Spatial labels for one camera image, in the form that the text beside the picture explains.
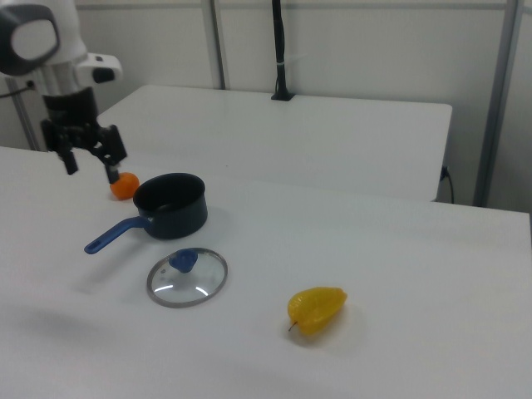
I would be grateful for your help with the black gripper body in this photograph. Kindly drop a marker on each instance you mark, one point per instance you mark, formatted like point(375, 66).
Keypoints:
point(70, 110)

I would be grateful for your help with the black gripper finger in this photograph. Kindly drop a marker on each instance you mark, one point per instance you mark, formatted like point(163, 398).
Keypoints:
point(110, 143)
point(70, 164)

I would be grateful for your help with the glass lid with blue knob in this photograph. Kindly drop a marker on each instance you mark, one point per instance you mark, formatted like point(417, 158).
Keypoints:
point(195, 282)

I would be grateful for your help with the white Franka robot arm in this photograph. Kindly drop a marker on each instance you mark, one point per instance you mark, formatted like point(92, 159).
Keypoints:
point(62, 37)

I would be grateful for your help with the orange toy fruit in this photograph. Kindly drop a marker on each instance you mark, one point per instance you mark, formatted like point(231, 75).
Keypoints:
point(126, 187)

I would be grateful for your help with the dark blue saucepan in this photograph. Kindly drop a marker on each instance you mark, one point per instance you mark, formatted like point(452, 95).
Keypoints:
point(183, 220)

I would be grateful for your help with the white side table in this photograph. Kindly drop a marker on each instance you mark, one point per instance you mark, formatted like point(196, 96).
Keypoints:
point(291, 141)

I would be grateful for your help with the yellow toy starfruit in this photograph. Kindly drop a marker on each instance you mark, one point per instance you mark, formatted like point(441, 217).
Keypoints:
point(316, 309)

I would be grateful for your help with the grey aluminium frame post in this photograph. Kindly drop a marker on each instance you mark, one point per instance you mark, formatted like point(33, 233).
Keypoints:
point(219, 41)
point(23, 120)
point(496, 104)

